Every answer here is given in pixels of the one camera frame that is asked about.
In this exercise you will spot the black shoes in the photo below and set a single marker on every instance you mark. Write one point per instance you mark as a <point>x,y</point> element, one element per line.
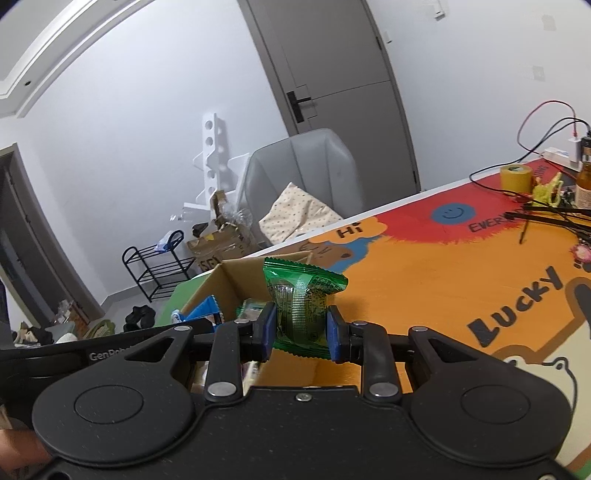
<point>138,316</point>

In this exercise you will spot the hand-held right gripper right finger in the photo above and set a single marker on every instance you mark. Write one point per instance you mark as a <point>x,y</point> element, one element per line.
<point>334,337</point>

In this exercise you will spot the dotted cream cushion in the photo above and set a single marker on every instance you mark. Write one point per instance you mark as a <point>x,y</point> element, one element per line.
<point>295,212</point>

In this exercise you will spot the white charger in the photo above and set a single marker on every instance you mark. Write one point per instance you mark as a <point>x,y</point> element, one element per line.
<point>575,145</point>

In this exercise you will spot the grey door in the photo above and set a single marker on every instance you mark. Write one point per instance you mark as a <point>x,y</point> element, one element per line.
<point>332,69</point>

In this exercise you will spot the clear green jelly packet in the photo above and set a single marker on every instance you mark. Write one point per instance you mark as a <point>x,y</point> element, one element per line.
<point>300,300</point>

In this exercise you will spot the brown glass bottle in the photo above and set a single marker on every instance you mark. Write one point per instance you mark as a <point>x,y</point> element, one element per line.
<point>584,177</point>

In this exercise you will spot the grey chair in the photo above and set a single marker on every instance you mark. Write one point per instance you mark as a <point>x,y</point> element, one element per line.
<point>304,170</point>

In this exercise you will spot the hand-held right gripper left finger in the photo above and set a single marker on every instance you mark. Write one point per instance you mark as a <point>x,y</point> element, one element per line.
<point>268,334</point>

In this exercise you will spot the white light switch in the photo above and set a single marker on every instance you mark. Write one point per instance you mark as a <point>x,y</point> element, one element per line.
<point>438,9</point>

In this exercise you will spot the yellow tape roll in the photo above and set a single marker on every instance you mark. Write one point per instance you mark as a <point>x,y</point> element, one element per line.
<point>516,177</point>

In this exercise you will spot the white holed rack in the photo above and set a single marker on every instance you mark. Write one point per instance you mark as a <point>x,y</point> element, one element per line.
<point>214,161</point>

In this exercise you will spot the white power strip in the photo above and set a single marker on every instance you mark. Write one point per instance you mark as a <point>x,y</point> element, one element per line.
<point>561,154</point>

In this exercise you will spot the person's left hand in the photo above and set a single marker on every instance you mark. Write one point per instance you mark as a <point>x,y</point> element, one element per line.
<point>21,447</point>

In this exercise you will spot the slim green white snack packet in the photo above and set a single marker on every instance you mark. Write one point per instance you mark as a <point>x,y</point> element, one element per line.
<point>251,308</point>

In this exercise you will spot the black shoe rack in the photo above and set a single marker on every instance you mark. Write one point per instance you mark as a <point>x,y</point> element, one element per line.
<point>157,267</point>

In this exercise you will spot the colourful cat print table mat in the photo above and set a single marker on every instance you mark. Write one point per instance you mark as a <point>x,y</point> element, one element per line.
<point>438,286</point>

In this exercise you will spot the dark side door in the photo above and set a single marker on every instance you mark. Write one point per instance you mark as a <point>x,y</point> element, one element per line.
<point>32,240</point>

